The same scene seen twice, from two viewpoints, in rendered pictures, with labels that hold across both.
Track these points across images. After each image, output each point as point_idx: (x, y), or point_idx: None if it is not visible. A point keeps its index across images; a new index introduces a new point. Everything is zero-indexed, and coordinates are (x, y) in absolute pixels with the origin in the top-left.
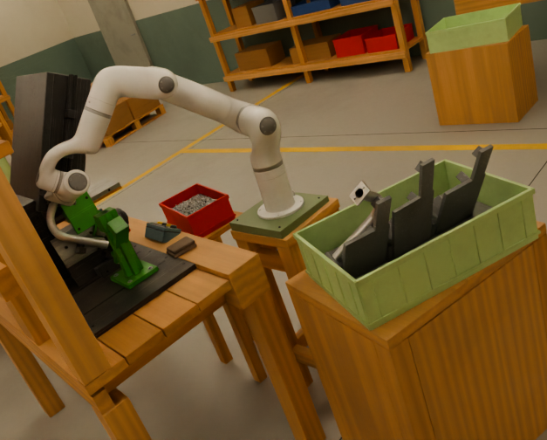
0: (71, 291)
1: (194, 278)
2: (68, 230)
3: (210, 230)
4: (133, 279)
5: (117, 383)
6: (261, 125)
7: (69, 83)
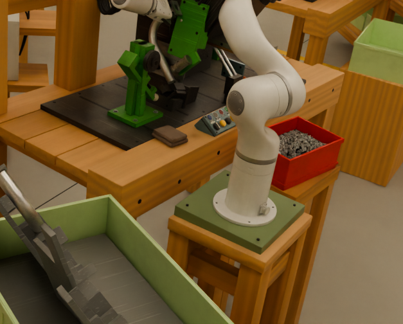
0: None
1: (110, 152)
2: (168, 44)
3: None
4: (117, 113)
5: (6, 142)
6: (230, 94)
7: None
